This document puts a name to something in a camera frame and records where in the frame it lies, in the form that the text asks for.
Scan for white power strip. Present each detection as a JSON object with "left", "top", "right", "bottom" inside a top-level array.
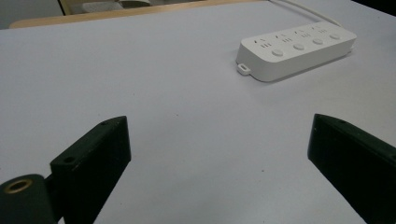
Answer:
[{"left": 234, "top": 21, "right": 358, "bottom": 83}]

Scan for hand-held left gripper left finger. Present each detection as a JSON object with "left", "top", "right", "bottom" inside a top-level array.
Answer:
[{"left": 49, "top": 115, "right": 133, "bottom": 224}]

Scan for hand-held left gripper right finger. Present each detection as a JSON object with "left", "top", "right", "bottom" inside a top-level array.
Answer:
[{"left": 307, "top": 113, "right": 396, "bottom": 224}]

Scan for white power strip cable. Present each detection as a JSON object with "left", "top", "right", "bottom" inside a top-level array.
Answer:
[{"left": 269, "top": 0, "right": 344, "bottom": 28}]

